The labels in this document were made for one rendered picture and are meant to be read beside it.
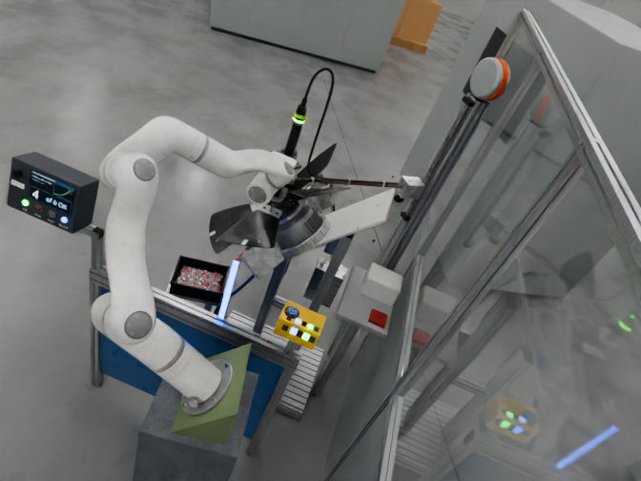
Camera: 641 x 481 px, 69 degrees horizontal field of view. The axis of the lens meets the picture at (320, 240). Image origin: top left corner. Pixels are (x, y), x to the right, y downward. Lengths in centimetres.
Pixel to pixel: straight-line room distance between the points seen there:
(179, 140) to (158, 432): 85
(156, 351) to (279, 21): 626
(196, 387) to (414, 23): 895
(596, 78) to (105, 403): 322
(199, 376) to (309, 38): 635
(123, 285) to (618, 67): 288
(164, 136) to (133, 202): 21
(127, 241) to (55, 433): 148
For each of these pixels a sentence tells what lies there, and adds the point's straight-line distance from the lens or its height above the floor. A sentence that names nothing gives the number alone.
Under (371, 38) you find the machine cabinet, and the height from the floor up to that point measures 49.
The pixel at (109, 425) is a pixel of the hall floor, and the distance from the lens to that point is 261.
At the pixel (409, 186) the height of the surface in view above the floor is 138.
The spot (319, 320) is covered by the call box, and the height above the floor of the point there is 107.
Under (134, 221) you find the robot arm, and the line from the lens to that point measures 129.
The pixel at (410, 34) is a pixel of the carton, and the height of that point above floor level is 23.
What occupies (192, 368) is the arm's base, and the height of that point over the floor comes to 113.
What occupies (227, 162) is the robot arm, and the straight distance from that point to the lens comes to 143.
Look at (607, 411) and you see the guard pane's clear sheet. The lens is 79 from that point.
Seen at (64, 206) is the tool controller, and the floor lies 116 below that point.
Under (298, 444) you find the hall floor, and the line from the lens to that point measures 268.
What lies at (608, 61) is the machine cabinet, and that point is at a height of 194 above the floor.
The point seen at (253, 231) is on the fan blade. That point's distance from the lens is 178.
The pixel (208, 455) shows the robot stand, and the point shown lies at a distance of 158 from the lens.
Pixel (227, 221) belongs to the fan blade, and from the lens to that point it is 208.
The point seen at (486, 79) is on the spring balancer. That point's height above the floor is 188.
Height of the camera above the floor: 233
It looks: 38 degrees down
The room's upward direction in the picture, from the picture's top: 23 degrees clockwise
